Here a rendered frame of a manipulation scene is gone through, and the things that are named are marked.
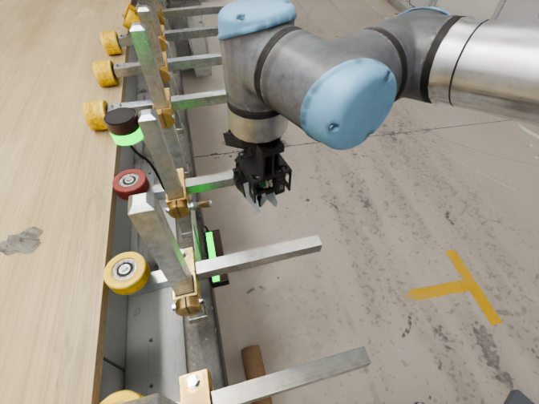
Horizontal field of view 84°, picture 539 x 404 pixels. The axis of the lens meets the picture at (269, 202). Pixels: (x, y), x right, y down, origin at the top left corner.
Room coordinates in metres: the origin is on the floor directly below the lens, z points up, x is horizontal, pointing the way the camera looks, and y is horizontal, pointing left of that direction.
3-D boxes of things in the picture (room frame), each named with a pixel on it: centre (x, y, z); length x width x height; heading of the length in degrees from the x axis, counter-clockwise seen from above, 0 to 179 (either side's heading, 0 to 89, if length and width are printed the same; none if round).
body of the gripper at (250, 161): (0.38, 0.01, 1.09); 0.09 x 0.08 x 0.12; 26
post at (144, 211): (0.26, 0.17, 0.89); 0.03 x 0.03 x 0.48; 15
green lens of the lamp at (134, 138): (0.49, 0.28, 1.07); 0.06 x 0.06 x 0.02
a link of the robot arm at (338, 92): (0.30, -0.07, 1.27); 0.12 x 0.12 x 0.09; 39
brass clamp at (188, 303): (0.28, 0.18, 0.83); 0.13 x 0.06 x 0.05; 15
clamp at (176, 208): (0.52, 0.25, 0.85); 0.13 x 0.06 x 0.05; 15
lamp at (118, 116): (0.49, 0.28, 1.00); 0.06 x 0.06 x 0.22; 15
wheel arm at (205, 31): (1.28, 0.38, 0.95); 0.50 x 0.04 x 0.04; 105
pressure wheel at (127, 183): (0.51, 0.35, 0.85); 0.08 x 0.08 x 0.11
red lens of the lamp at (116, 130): (0.49, 0.28, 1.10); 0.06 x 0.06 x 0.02
